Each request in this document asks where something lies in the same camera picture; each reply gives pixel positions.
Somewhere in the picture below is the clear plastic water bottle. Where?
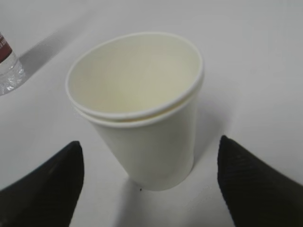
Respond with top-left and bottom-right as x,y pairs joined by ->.
0,34 -> 26,96

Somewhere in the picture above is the white paper cup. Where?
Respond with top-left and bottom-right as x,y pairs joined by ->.
65,32 -> 204,121
77,71 -> 205,191

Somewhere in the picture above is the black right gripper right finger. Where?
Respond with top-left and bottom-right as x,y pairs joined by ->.
217,135 -> 303,227

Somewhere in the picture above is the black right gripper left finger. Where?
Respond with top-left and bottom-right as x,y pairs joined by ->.
0,141 -> 84,227

